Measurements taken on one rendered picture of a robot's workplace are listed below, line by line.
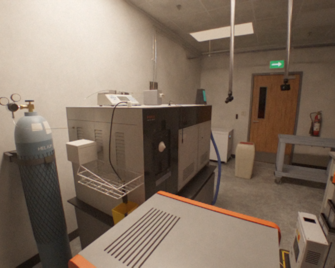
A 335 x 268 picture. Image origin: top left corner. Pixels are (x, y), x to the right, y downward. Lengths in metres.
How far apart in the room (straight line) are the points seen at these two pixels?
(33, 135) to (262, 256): 1.34
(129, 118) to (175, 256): 0.65
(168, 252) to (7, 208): 1.58
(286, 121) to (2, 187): 4.85
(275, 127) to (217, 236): 4.28
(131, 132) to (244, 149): 2.84
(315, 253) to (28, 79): 2.34
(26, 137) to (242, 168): 3.31
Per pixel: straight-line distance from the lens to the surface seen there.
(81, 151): 0.99
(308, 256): 1.43
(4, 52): 1.76
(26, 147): 1.40
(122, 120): 0.92
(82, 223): 1.60
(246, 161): 3.55
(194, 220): 0.55
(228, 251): 0.48
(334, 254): 1.51
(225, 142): 4.13
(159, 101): 1.43
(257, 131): 4.69
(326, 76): 4.80
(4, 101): 1.42
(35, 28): 1.89
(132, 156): 0.91
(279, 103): 4.65
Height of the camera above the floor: 1.46
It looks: 11 degrees down
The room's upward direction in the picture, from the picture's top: straight up
